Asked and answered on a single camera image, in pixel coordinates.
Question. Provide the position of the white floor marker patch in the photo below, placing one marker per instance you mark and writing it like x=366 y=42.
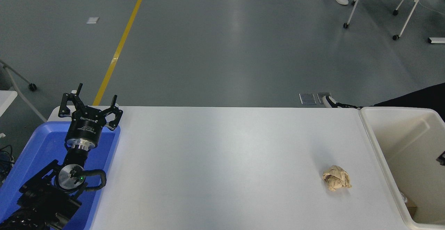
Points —
x=92 y=20

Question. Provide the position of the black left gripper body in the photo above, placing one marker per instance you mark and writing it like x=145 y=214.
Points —
x=85 y=125

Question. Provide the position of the blue plastic tray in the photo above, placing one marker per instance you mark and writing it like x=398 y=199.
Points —
x=41 y=143

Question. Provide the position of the silver floor plate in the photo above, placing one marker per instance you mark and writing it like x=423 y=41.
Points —
x=307 y=98
x=322 y=96

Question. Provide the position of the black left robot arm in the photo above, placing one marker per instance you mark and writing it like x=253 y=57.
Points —
x=45 y=202

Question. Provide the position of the white flat floor bar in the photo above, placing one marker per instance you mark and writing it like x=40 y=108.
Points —
x=437 y=40

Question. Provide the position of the small white side table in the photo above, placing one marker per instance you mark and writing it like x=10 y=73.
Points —
x=6 y=99

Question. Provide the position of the crumpled tan paper ball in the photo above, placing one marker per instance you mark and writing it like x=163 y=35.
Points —
x=336 y=182

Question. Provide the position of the brown cardboard piece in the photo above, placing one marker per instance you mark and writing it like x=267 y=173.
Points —
x=411 y=211

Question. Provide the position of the large pale plastic bin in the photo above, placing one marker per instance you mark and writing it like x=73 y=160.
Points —
x=417 y=143

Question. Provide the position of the grey wheeled rack frame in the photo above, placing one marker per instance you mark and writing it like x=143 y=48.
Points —
x=21 y=80

